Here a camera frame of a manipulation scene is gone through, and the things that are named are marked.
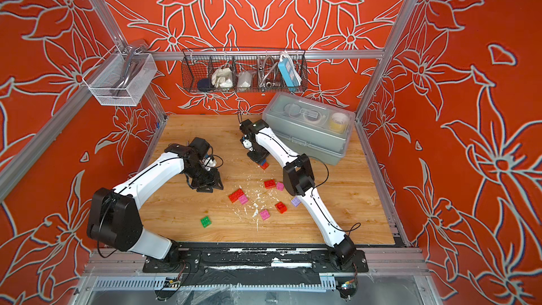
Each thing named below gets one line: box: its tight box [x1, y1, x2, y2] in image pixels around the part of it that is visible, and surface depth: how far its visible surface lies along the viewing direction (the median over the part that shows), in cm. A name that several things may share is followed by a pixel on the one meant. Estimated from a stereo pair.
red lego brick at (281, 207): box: [274, 201, 288, 214], surface depth 85 cm
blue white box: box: [278, 52, 303, 89], surface depth 89 cm
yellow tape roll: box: [329, 112, 349, 134], surface depth 95 cm
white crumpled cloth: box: [211, 67, 234, 89], surface depth 92 cm
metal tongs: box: [110, 44, 146, 97], surface depth 78 cm
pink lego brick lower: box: [259, 208, 271, 221], surface depth 85 cm
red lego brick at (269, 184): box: [263, 179, 276, 190], surface depth 92 cm
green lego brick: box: [200, 216, 213, 229], surface depth 83 cm
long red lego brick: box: [228, 188, 245, 204], surface depth 89 cm
